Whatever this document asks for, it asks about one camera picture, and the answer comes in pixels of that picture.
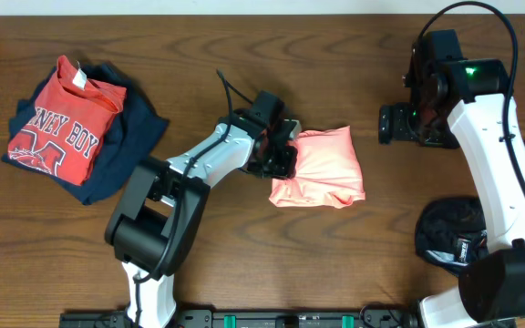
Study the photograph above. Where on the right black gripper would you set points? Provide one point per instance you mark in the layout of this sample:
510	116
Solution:
394	126

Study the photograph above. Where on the navy folded garment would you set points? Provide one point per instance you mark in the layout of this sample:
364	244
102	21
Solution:
133	134

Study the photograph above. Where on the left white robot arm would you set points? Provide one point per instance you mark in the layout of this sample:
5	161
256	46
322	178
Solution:
155	222

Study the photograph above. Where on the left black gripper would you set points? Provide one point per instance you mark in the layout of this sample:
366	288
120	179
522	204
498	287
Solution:
290	163

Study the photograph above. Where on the pink t-shirt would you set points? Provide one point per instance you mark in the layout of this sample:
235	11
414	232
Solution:
326	173

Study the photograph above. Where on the red printed folded t-shirt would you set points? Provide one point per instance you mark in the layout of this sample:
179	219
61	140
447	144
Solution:
72	115

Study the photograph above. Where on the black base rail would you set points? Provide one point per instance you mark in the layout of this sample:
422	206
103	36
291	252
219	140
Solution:
371	316

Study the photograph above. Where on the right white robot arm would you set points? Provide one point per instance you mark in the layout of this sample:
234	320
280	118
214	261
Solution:
467	104

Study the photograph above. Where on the black patterned garment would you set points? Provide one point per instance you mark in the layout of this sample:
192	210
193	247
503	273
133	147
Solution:
451	233

